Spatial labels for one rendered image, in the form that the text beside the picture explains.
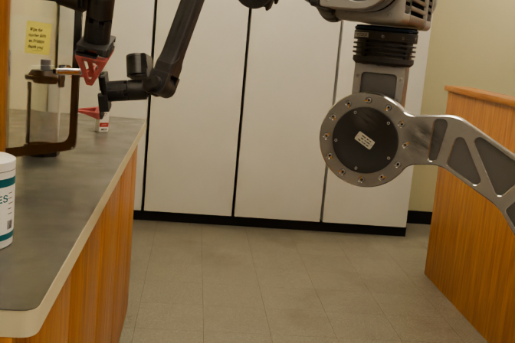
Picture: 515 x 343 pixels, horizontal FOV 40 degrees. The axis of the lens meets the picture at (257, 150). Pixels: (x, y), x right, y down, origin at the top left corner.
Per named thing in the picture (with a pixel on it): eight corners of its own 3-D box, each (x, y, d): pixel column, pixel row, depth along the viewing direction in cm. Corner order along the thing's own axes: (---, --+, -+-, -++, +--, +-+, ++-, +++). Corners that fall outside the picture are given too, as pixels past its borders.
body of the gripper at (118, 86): (100, 70, 196) (127, 70, 196) (105, 106, 199) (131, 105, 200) (97, 76, 190) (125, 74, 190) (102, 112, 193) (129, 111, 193)
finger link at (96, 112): (73, 89, 197) (107, 88, 198) (77, 114, 199) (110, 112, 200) (69, 96, 191) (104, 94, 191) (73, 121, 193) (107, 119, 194)
